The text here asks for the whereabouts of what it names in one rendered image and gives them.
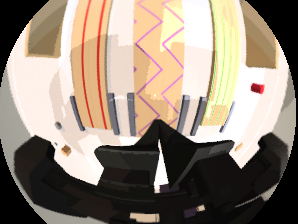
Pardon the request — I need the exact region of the small red block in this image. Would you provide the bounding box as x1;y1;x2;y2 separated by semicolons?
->
250;83;265;93

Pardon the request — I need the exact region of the tan open wooden tray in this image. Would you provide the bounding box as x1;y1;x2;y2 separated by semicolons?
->
15;0;287;72

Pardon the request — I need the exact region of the orange strip with purple zigzag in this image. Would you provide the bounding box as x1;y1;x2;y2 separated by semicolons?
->
133;0;185;137

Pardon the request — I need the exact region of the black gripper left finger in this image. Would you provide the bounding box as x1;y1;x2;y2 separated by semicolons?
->
94;120;161;185

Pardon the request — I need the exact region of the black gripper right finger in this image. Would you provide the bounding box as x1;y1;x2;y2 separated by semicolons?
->
158;120;235;189

